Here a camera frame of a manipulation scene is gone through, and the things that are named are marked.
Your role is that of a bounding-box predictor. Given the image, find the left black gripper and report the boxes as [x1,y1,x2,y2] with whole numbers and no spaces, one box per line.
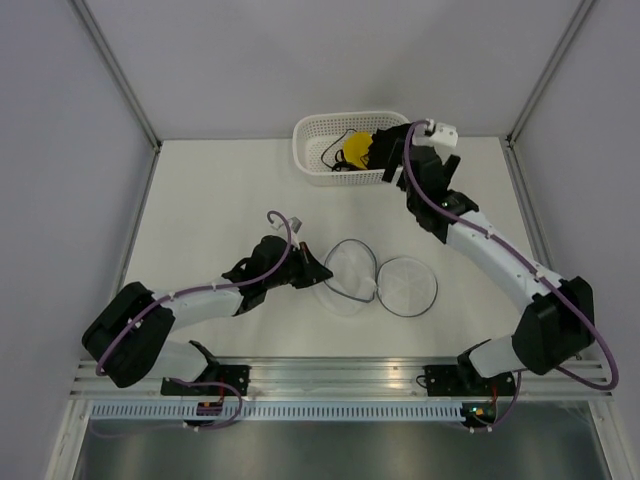
[264,242,333,290]

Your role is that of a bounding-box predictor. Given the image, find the black lace bra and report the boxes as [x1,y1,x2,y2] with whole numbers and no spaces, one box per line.
[367,123,411,170]

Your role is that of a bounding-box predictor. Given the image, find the yellow bra black trim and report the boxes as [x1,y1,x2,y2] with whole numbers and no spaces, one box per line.
[320,128,372,172]

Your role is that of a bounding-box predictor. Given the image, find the round white mesh laundry bag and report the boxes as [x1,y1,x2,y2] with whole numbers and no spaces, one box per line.
[313,238,439,318]

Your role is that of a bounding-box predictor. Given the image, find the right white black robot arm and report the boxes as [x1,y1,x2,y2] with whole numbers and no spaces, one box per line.
[383,140,598,395]

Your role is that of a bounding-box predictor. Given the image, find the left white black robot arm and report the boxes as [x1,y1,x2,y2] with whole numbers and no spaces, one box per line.
[81,235,333,396]

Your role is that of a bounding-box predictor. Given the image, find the white perforated plastic basket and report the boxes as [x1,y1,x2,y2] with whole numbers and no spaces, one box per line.
[292,110,408,187]

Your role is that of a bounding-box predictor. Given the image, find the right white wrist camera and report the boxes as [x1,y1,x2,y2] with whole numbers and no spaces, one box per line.
[425,120,458,150]

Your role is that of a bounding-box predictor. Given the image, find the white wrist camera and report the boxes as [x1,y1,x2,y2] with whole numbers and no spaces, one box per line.
[287,216,302,248]
[425,120,458,150]

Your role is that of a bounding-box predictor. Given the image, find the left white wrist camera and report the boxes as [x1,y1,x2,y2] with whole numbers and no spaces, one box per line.
[287,216,302,248]

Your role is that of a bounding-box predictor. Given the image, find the aluminium mounting rail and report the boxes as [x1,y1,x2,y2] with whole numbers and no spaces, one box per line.
[70,357,613,402]

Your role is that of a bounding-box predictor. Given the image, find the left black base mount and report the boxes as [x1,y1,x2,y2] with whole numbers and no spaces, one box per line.
[160,364,250,397]

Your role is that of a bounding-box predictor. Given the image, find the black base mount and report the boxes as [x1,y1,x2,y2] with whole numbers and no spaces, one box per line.
[415,364,473,397]
[160,364,250,397]

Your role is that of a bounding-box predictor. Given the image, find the white slotted cable duct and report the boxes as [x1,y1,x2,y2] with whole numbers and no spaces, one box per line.
[90,400,464,422]

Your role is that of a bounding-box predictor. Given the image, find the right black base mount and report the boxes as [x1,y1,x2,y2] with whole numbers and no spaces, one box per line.
[415,364,473,397]

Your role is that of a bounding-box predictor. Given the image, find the right aluminium frame post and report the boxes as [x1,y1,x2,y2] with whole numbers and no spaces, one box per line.
[505,0,599,149]

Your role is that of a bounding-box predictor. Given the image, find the aluminium frame post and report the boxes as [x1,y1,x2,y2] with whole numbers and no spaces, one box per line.
[505,0,599,149]
[68,0,162,153]

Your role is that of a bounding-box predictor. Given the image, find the left aluminium frame post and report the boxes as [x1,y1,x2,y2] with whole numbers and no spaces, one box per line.
[68,0,162,153]

